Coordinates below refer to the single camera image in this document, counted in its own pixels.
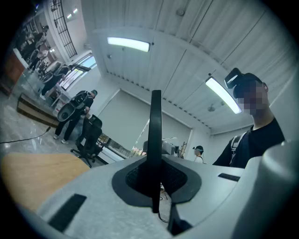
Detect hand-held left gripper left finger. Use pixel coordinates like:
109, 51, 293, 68
37, 155, 175, 239

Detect low wooden platform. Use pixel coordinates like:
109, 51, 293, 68
16, 92, 60, 128

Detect black framed branch picture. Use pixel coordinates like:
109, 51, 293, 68
146, 90, 163, 213

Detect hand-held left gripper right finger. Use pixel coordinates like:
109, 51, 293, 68
161, 155, 245, 226

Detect wooden easel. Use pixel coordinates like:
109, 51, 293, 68
178, 141, 189, 159

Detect long ceiling light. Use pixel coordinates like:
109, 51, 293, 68
205, 77, 242, 115
107, 36, 150, 53

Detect light wooden oval table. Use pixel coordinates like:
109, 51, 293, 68
1, 153, 92, 212

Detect grey machine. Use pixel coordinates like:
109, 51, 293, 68
142, 140, 178, 156

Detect black office chair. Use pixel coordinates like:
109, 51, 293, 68
71, 114, 105, 168

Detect person's black shirt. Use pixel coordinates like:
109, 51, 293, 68
212, 118, 286, 169

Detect black floor cable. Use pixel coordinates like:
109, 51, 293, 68
0, 126, 52, 144

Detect person's head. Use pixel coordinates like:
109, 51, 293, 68
237, 79, 276, 131

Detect grey backpack strap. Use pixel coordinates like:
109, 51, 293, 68
230, 132, 247, 165

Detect black window grille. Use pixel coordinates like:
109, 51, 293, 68
50, 0, 78, 58

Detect grey rounded shell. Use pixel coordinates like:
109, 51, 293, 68
57, 101, 82, 122

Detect black head-worn camera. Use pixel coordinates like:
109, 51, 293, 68
223, 67, 263, 98

